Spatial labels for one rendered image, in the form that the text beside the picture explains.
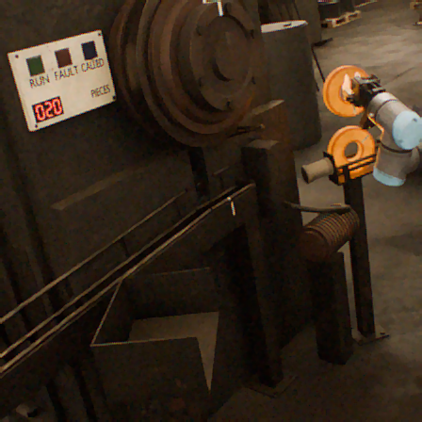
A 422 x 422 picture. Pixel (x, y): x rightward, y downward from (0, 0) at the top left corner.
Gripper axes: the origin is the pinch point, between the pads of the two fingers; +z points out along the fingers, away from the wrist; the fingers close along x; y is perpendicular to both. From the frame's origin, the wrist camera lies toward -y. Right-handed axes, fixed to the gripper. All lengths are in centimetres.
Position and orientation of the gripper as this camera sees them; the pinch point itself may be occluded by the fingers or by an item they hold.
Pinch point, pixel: (347, 85)
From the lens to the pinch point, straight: 191.9
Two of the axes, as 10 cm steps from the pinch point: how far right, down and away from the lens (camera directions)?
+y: -1.2, -7.9, -6.0
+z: -2.8, -5.5, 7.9
